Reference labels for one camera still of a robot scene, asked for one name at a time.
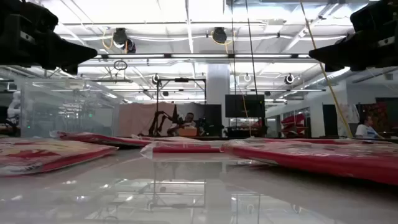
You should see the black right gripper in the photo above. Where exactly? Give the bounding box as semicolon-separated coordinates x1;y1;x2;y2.
308;29;398;73

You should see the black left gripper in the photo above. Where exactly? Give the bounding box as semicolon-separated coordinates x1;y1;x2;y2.
0;29;98;75

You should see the red popcorn bag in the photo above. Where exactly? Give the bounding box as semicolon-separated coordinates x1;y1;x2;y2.
0;138;119;177
139;140;225;156
220;138;398;187
49;130;154;149
130;134;201;142

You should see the clear plastic storage bin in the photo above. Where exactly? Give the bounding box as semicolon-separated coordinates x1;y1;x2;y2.
14;77;124;138

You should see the white patterned hanging cloth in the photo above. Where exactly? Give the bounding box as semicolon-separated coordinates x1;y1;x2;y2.
337;103;361;138

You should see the dark red patterned hanging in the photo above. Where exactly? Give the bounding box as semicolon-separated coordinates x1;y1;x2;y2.
357;101;389;131

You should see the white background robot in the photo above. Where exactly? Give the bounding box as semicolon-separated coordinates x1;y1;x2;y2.
6;90;22;128

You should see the person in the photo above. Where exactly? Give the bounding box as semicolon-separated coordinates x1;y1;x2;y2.
355;115;381;139
167;112;200;137

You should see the pink hanging curtain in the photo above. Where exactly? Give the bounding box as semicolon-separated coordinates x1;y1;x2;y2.
119;102;175;137

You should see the black monitor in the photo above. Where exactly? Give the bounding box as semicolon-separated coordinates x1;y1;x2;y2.
224;94;266;119

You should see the grey hanging curtain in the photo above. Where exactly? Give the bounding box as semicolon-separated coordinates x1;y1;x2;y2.
174;103;205;128

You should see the black standing panel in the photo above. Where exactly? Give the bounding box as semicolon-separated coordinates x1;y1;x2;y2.
201;104;223;137

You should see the orange cardboard box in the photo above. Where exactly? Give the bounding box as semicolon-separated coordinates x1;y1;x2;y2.
178;127;198;137

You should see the silver ceiling duct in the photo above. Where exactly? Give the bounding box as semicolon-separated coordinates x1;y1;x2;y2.
306;66;352;90

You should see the yellow hanging cable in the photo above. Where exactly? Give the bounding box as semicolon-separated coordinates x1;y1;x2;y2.
298;0;354;139

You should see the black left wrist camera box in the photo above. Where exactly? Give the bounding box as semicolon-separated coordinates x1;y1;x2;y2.
0;0;59;32

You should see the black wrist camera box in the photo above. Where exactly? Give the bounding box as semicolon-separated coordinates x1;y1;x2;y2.
0;0;59;32
349;0;398;34

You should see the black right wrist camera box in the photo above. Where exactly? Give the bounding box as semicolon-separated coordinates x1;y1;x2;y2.
349;0;398;34

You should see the black hanging cable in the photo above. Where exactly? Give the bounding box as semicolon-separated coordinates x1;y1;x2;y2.
230;0;237;95
244;0;259;96

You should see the thin orange hanging cable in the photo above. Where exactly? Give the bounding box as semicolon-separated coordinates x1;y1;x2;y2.
242;95;252;138

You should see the black background station frame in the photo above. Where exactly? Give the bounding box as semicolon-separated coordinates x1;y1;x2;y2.
154;77;208;138

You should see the black aluminium table frame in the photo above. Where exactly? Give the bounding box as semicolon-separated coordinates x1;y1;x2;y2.
136;135;398;144

